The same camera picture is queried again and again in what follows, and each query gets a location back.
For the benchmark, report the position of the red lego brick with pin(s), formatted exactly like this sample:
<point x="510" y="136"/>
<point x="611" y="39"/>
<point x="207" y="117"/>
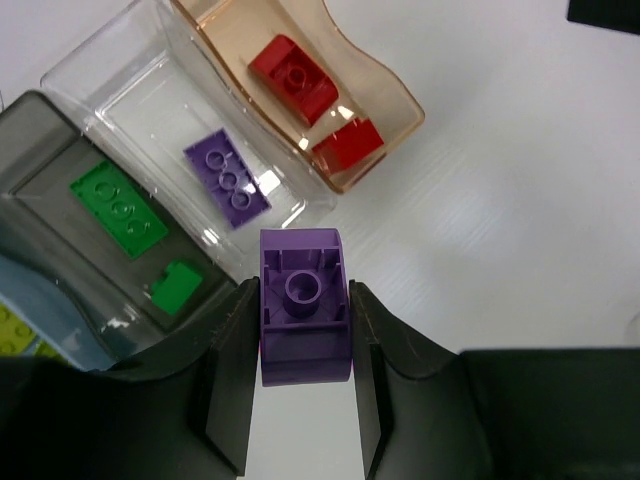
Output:
<point x="295" y="79"/>
<point x="347" y="146"/>

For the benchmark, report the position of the blue plastic bin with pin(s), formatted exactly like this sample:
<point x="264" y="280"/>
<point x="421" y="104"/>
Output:
<point x="82" y="320"/>

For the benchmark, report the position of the grey transparent bin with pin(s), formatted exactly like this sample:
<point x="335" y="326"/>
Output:
<point x="42" y="153"/>

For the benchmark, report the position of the clear transparent bin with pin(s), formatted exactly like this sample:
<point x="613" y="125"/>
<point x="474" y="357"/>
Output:
<point x="144" y="89"/>

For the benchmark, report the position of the green lego plate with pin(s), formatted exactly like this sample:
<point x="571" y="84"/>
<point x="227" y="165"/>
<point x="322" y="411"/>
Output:
<point x="107" y="193"/>

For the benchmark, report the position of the purple lego brick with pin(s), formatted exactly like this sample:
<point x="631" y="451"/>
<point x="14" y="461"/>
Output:
<point x="305" y="325"/>
<point x="227" y="178"/>

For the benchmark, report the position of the orange transparent bin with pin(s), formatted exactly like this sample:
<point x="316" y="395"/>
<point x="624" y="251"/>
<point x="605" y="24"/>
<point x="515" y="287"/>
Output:
<point x="338" y="107"/>

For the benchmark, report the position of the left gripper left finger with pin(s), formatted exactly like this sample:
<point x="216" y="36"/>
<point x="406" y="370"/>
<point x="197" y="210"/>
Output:
<point x="180" y="409"/>

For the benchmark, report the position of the dark green lego brick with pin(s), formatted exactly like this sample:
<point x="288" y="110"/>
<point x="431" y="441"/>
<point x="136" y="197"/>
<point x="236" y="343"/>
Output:
<point x="178" y="282"/>

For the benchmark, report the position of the lime green lego brick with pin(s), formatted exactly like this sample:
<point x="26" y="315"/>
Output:
<point x="15" y="335"/>

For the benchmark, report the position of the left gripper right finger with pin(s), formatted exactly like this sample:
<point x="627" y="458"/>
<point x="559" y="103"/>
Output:
<point x="425" y="412"/>

